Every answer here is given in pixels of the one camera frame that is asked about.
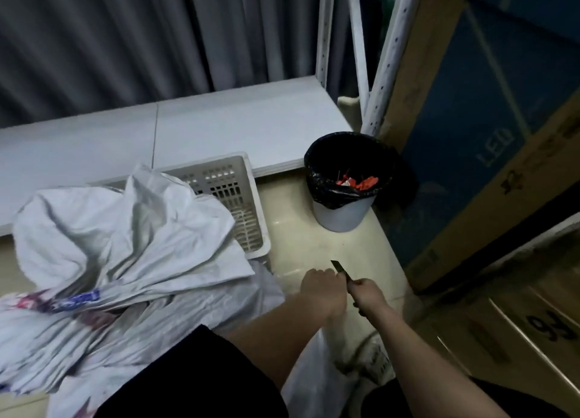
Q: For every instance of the person's white shoe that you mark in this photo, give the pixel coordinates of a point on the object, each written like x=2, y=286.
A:
x=376, y=363

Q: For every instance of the green mesh bundle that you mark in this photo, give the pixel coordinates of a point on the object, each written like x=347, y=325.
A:
x=376, y=5

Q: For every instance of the grey trash bin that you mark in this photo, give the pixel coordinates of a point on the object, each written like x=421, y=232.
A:
x=340, y=218

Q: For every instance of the red scraps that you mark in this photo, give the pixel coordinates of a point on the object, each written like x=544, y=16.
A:
x=367, y=184

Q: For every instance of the white plastic slotted basket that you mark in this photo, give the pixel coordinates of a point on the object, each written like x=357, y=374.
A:
x=253, y=195

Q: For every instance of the white woven sack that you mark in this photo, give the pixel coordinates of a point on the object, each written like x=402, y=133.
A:
x=136, y=232

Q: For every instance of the large blue-printed cardboard box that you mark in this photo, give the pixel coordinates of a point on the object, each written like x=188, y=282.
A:
x=476, y=91

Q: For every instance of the grey curtain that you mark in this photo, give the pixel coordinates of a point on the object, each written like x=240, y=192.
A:
x=113, y=37

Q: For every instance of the person's right hand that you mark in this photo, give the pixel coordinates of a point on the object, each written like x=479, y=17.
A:
x=369, y=295

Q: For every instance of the person's left forearm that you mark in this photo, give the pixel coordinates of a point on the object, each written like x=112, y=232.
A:
x=281, y=345

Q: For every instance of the cardboard box black number print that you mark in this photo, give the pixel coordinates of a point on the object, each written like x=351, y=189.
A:
x=521, y=304

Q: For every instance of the person's right forearm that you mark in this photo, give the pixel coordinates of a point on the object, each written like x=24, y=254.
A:
x=430, y=372

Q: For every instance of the person's left hand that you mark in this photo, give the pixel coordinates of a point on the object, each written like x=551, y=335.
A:
x=324, y=290

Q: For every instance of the white metal shelf rack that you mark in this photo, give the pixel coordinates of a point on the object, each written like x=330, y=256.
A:
x=226, y=123

